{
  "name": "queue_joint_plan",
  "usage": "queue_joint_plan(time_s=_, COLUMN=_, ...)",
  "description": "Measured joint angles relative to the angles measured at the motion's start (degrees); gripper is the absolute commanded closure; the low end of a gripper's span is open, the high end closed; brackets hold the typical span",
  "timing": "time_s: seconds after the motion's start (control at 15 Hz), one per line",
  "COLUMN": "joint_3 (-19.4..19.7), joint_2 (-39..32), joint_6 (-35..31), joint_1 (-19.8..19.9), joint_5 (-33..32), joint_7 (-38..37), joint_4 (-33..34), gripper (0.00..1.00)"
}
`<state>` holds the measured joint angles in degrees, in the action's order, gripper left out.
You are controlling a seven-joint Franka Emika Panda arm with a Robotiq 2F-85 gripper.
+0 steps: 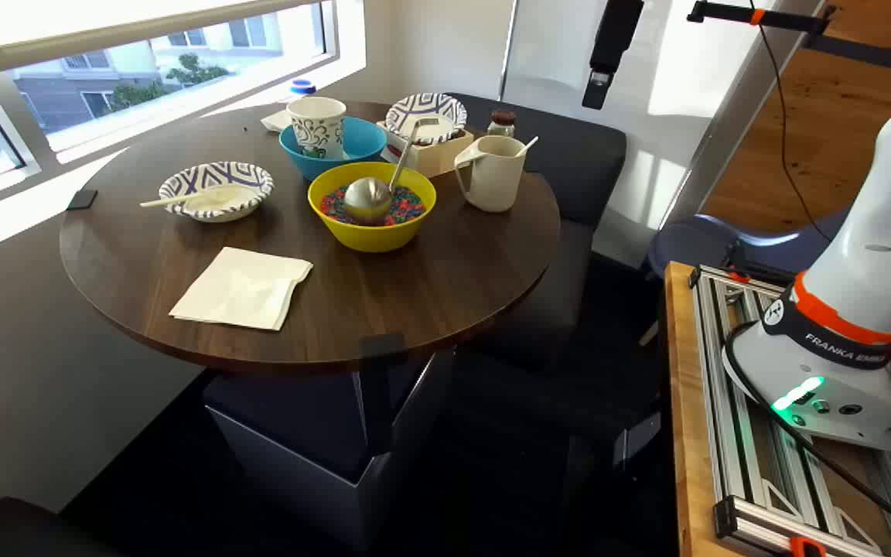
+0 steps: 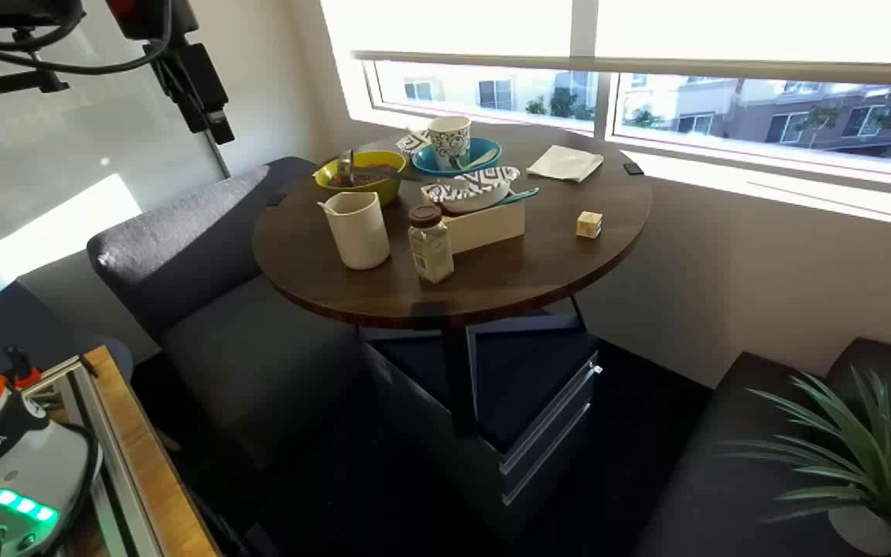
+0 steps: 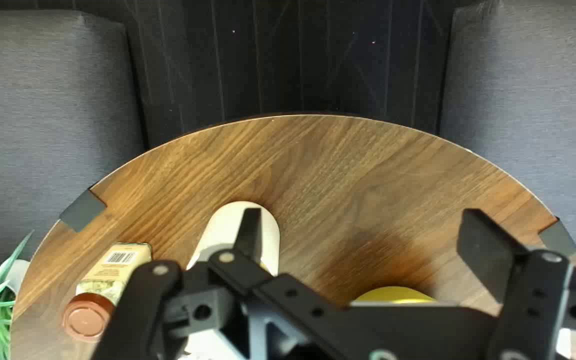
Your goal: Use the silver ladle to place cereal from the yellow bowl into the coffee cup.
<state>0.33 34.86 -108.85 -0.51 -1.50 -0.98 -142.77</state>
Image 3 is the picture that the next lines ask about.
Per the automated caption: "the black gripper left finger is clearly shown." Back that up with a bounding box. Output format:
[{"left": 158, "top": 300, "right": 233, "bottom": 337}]
[{"left": 94, "top": 206, "right": 344, "bottom": 360}]

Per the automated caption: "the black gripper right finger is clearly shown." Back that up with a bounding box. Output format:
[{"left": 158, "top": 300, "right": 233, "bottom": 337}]
[{"left": 456, "top": 208, "right": 576, "bottom": 360}]

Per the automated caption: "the yellow bowl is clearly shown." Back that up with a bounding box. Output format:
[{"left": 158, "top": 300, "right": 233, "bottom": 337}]
[{"left": 350, "top": 284, "right": 436, "bottom": 309}]

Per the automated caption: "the white ceramic pitcher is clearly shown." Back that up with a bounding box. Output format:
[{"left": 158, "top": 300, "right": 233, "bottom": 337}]
[{"left": 185, "top": 199, "right": 284, "bottom": 277}]

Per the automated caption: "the grey fabric sofa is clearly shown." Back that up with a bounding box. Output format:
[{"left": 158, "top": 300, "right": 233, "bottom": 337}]
[{"left": 436, "top": 0, "right": 576, "bottom": 263}]

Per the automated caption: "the dark fabric bench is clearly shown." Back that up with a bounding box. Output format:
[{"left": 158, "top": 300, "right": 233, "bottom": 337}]
[{"left": 0, "top": 9, "right": 146, "bottom": 269}]

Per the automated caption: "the white plant pot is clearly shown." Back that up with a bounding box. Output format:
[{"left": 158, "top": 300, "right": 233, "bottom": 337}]
[{"left": 0, "top": 259, "right": 32, "bottom": 297}]

